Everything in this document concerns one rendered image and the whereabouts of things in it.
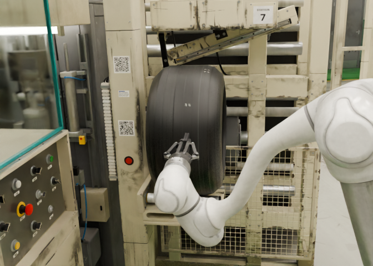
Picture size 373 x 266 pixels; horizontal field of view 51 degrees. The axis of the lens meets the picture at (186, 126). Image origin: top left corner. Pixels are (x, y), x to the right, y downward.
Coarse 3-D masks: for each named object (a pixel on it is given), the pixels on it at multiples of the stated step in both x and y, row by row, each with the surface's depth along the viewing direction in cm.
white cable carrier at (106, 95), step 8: (104, 88) 177; (104, 96) 179; (104, 104) 179; (104, 112) 180; (112, 120) 183; (112, 128) 182; (112, 136) 186; (112, 144) 184; (112, 152) 185; (112, 160) 186; (112, 168) 188
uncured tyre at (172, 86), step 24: (168, 72) 169; (192, 72) 167; (216, 72) 171; (168, 96) 159; (192, 96) 158; (216, 96) 160; (168, 120) 156; (192, 120) 154; (216, 120) 156; (168, 144) 156; (216, 144) 157; (192, 168) 158; (216, 168) 161
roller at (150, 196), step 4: (148, 196) 180; (152, 196) 180; (200, 196) 177; (204, 196) 177; (208, 196) 177; (212, 196) 177; (216, 196) 176; (220, 196) 178; (148, 200) 180; (152, 200) 180
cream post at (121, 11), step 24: (120, 0) 164; (120, 24) 167; (120, 48) 170; (144, 96) 186; (144, 120) 187; (120, 144) 182; (144, 144) 187; (120, 168) 186; (144, 168) 188; (120, 192) 189; (144, 240) 195; (144, 264) 199
